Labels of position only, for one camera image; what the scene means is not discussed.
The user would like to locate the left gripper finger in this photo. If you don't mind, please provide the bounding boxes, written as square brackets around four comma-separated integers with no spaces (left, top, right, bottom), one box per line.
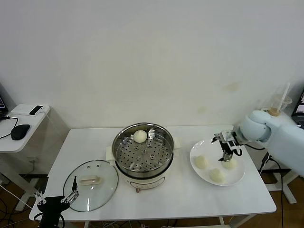
[61,176,80,204]
[34,191,46,205]

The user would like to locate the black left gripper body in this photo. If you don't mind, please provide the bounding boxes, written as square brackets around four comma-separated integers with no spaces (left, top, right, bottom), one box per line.
[37,196,69,228]

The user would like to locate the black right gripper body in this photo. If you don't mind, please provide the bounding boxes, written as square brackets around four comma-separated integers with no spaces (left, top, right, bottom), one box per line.
[220,139,240,155]

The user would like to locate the white steamed baozi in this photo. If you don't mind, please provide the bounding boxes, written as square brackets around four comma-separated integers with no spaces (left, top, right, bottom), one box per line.
[222,158,238,170]
[194,155,209,170]
[209,168,226,184]
[133,130,147,143]

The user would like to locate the glass lid with cream handle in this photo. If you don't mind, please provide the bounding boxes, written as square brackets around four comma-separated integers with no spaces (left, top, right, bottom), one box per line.
[63,159,119,212]

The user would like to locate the stainless steel steamer basket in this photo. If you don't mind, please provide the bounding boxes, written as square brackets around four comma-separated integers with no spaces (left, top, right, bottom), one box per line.
[112,122,175,178]

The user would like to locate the white round plate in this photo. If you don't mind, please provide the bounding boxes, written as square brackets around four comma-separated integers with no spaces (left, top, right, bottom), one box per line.
[189,139,246,187]

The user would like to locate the black flat floor bar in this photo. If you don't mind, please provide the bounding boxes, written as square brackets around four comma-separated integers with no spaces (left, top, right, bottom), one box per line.
[259,168,293,179]

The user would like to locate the clear plastic drink cup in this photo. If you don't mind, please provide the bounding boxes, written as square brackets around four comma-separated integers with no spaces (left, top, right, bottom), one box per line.
[269,94,292,117]

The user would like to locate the black computer mouse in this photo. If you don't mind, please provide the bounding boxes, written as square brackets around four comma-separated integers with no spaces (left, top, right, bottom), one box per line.
[11,124,31,141]

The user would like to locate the cream white electric cooker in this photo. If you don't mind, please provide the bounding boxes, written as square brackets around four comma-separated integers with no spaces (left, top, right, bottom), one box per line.
[104,135,183,193]

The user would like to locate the white side desk with mouse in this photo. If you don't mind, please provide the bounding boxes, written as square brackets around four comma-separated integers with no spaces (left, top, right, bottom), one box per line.
[0,104,52,211]

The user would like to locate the black laptop beside cup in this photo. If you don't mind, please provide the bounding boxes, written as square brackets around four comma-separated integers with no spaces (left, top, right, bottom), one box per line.
[293,88,304,129]

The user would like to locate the white device with black screen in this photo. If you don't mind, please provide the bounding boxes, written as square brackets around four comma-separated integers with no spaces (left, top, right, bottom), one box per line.
[28,105,45,116]

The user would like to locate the black laptop beside mouse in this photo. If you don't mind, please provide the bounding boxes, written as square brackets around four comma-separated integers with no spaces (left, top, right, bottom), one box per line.
[0,82,10,121]

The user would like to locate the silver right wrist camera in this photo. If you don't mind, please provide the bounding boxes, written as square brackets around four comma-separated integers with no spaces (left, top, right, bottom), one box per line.
[215,130,235,143]

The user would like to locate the black power cable with adapter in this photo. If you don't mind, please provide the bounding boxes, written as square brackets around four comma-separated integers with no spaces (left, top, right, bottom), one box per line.
[258,152,285,228]

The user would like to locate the wall power socket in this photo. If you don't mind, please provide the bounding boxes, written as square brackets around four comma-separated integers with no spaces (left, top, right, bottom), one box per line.
[28,156,39,172]

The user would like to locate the black mouse cable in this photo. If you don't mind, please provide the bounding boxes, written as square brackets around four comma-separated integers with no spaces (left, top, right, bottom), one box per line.
[0,115,19,140]

